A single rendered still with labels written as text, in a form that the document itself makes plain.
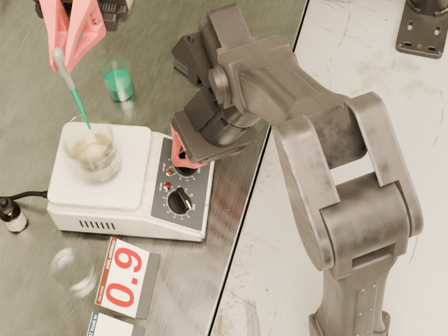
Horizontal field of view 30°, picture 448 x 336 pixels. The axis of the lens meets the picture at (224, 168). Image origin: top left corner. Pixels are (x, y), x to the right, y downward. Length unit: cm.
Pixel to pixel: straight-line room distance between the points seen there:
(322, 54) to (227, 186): 26
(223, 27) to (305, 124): 30
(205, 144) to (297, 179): 36
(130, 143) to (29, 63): 28
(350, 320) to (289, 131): 23
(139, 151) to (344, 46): 37
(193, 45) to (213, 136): 11
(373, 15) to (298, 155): 67
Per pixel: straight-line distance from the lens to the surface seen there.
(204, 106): 98
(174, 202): 108
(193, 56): 100
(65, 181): 108
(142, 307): 108
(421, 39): 128
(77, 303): 111
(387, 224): 68
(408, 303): 109
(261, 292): 108
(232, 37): 94
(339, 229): 67
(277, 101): 75
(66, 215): 109
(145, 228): 108
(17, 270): 114
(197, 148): 100
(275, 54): 84
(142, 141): 109
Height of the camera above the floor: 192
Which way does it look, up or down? 62 degrees down
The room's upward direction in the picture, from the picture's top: 6 degrees counter-clockwise
